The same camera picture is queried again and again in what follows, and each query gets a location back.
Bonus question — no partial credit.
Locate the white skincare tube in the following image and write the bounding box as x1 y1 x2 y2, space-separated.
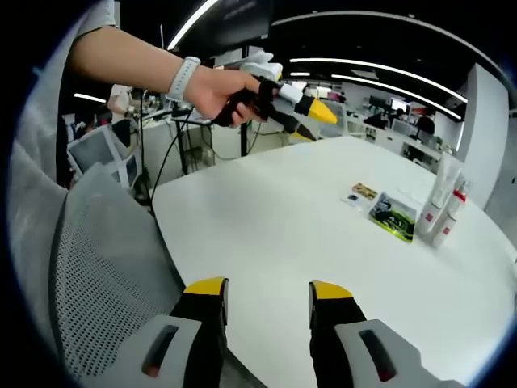
415 154 462 238

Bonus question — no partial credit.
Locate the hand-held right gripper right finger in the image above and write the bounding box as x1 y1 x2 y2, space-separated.
308 280 453 388

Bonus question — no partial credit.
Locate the white wristband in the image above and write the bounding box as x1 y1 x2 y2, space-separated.
166 56 201 103

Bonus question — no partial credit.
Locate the white ceiling light strip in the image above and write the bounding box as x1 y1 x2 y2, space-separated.
330 73 464 122
167 0 221 52
289 57 470 104

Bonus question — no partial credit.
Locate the red collar skincare bottle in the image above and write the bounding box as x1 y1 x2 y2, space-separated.
431 179 472 248

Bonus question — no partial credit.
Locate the white square pillar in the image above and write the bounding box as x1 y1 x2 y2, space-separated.
462 62 511 208

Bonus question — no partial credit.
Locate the white frame desk chair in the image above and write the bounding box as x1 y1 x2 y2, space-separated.
66 123 143 189

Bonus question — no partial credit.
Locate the grey mesh chair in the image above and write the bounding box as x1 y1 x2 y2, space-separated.
10 141 227 388

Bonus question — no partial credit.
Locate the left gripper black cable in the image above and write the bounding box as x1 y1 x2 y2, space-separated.
145 108 195 217

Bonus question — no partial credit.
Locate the gold brown packet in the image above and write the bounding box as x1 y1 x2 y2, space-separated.
351 182 379 200

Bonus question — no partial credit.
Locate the person's grey shirt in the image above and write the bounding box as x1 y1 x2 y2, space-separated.
8 0 121 243

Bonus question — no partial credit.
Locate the person's left hand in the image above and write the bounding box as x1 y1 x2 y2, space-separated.
183 65 270 129

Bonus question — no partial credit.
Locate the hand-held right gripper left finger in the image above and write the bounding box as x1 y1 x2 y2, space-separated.
88 276 229 388

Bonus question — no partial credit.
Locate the dark hanging panel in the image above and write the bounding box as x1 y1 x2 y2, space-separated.
213 0 273 46

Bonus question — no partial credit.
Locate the green black packet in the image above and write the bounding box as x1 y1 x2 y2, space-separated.
367 192 419 245

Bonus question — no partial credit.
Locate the row of white office desks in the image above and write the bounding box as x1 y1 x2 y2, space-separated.
334 108 462 171

